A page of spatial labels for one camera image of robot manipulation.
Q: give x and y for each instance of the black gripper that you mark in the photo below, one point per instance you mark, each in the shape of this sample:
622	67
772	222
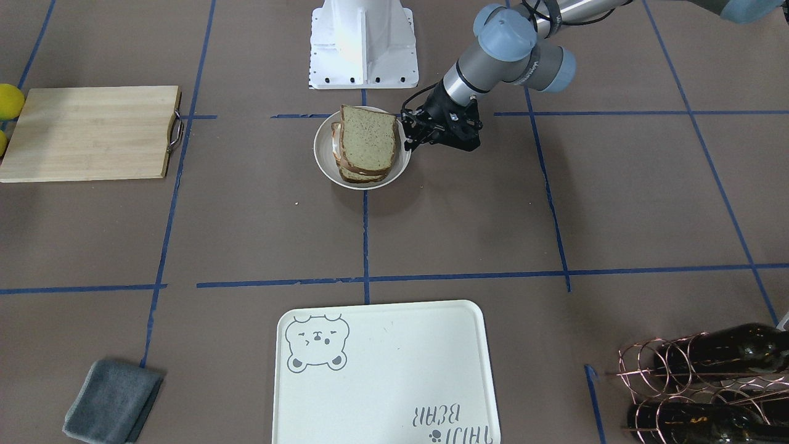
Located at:
439	106

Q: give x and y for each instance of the bread slice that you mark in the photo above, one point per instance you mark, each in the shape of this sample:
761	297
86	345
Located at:
367	140
360	178

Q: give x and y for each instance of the white round plate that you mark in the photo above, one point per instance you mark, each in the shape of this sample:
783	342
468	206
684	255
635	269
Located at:
323	154

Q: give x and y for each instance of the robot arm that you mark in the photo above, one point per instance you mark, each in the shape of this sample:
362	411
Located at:
511	45

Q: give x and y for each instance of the cream bear tray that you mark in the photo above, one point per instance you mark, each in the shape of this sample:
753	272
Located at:
417	372

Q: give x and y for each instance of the fried egg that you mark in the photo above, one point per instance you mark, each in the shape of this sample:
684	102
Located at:
336	134

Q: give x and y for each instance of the wooden cutting board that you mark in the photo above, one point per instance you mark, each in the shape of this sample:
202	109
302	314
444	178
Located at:
94	134

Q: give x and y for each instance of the brown wine bottle front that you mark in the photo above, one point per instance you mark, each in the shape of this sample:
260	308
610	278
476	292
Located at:
723	420

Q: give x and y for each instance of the brown wine bottle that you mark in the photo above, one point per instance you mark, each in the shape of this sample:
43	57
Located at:
752	348
723	420

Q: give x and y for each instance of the yellow lemon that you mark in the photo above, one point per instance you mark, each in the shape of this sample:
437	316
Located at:
11	102
3	143

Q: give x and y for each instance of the brown wine bottle middle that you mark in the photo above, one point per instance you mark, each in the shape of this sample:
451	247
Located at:
752	348

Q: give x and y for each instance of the grey folded cloth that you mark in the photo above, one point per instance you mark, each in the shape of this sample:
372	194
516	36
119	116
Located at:
113	404

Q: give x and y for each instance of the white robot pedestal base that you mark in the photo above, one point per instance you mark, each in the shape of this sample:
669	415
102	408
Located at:
362	44

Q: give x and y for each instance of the copper wire bottle rack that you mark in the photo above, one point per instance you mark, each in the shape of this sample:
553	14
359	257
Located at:
634	372

